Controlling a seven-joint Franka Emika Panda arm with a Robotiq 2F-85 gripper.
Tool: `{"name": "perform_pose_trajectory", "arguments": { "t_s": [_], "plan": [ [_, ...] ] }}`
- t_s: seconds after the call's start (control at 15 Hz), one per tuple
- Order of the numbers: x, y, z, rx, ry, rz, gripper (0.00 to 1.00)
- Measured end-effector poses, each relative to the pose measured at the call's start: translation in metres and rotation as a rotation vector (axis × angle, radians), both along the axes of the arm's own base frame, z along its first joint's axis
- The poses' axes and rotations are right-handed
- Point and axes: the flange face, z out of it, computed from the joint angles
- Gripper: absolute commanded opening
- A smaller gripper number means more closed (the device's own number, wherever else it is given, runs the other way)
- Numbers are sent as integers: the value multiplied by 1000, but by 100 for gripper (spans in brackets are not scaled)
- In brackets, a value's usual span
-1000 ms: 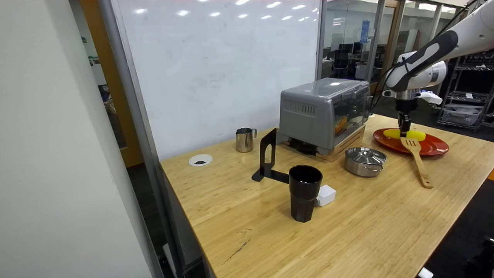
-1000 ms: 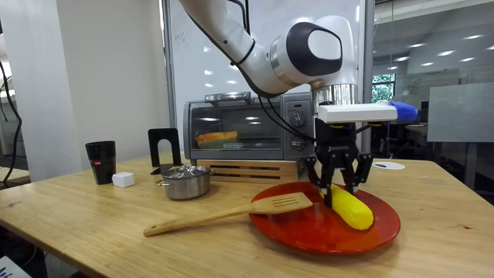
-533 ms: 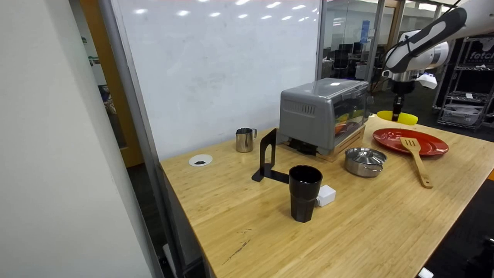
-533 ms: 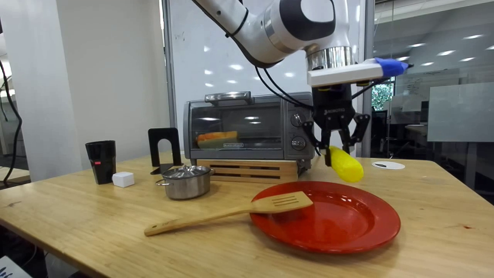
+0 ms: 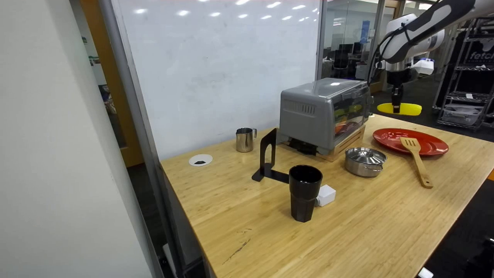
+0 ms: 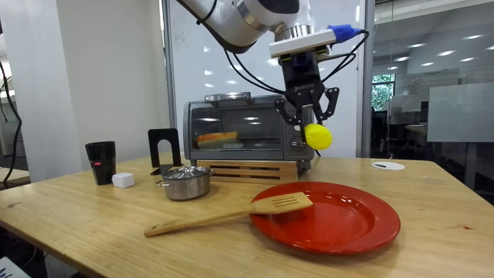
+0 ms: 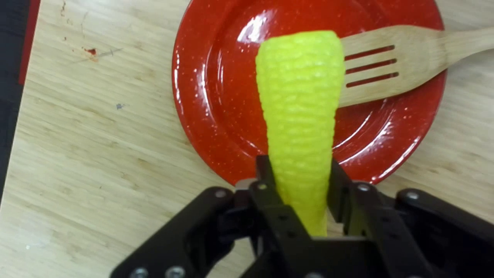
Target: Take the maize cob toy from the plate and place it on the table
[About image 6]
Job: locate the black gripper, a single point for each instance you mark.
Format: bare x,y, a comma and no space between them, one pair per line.
303,78

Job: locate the yellow maize cob toy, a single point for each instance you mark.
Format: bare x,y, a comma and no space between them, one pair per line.
318,136

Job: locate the orange toy food in oven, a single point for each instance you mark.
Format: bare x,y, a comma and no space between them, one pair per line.
218,140

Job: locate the red round plate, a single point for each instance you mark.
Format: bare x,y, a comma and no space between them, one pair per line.
334,226

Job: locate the silver toaster oven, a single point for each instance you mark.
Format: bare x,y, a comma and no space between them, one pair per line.
241,152

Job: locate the wooden slatted trivet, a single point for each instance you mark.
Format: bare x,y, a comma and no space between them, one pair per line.
247,170

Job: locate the whiteboard partition panel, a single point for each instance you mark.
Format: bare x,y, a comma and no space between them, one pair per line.
206,72

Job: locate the small steel pot with lid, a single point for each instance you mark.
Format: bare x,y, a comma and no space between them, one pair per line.
186,186

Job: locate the wooden slotted spatula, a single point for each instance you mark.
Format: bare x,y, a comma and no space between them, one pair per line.
206,220

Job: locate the black metal bookend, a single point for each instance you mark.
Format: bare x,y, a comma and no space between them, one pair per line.
155,149

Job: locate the small white box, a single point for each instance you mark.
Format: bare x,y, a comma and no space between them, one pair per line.
124,180

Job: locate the black plastic cup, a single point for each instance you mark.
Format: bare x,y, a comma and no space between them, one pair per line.
101,163

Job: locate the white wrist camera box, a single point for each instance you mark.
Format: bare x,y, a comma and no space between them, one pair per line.
303,42

